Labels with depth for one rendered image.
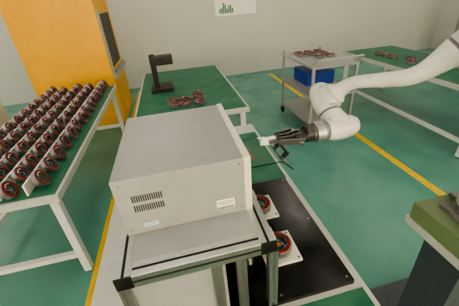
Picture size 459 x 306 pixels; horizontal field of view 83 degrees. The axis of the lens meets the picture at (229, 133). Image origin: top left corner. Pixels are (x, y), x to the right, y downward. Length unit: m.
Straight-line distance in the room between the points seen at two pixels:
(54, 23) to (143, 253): 3.86
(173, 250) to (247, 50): 5.81
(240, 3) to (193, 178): 5.64
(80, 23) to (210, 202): 3.75
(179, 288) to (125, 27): 5.58
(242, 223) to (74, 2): 3.87
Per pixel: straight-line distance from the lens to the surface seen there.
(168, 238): 0.85
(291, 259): 1.19
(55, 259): 2.35
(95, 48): 4.32
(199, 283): 0.88
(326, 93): 1.24
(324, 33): 7.11
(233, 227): 0.84
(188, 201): 0.81
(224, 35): 6.19
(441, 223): 1.43
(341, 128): 1.18
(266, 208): 1.31
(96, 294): 1.29
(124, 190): 0.78
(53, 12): 4.39
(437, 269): 1.66
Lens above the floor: 1.74
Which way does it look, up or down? 28 degrees down
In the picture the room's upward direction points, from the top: 5 degrees counter-clockwise
